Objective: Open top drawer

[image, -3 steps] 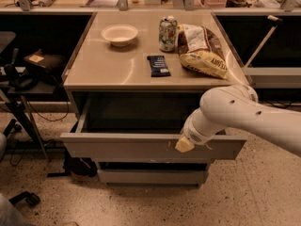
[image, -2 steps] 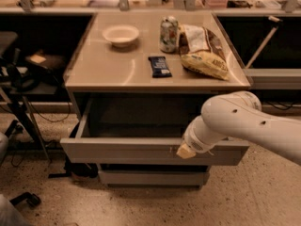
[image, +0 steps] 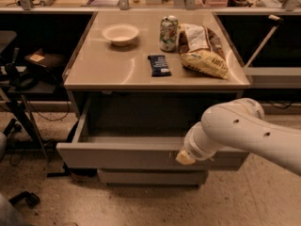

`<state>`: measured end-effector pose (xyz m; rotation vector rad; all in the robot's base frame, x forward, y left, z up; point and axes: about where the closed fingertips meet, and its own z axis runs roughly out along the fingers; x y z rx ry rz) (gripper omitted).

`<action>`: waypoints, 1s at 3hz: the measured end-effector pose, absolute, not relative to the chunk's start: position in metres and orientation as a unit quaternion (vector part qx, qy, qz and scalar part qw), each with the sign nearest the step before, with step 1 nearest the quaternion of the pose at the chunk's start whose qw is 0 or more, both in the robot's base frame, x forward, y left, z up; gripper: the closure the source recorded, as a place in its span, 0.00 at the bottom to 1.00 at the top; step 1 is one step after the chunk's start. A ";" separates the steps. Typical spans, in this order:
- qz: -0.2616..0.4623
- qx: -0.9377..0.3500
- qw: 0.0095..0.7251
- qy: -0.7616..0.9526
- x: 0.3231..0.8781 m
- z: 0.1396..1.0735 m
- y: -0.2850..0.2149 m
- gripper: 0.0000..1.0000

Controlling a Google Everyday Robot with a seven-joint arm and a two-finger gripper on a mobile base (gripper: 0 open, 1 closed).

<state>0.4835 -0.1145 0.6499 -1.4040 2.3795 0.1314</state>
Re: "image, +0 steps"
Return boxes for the yellow brown chip bag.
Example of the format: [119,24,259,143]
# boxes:
[178,24,229,79]

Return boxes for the grey drawer cabinet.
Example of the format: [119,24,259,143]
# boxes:
[61,8,252,188]

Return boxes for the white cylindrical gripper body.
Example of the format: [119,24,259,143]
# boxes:
[182,122,224,161]

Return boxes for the white handled stick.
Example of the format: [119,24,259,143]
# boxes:
[244,14,283,69]

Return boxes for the green white soda can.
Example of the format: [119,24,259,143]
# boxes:
[159,15,178,52]

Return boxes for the grey drawer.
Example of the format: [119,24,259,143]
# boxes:
[98,169,208,186]
[57,93,248,170]

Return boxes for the person leg in jeans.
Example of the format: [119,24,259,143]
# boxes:
[0,194,31,226]

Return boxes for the grey bottom drawer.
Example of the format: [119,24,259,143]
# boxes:
[98,169,208,186]

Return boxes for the black box with note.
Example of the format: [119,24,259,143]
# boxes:
[24,49,67,73]

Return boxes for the black backpack on floor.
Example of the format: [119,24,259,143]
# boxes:
[46,121,98,179]

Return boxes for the dark blue snack bar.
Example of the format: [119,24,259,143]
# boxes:
[148,55,171,77]

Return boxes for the black headphones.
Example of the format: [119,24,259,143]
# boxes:
[5,47,38,90]

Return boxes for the grey top drawer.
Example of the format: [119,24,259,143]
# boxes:
[57,93,248,170]

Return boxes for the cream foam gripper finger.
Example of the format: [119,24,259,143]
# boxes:
[176,150,196,165]

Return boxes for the white paper bowl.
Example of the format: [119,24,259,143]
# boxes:
[102,24,139,47]

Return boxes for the black floor caster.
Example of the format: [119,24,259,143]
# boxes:
[8,191,40,207]

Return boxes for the black side table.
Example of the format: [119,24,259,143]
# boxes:
[0,31,60,162]

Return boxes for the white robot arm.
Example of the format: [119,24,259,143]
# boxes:
[176,98,301,175]

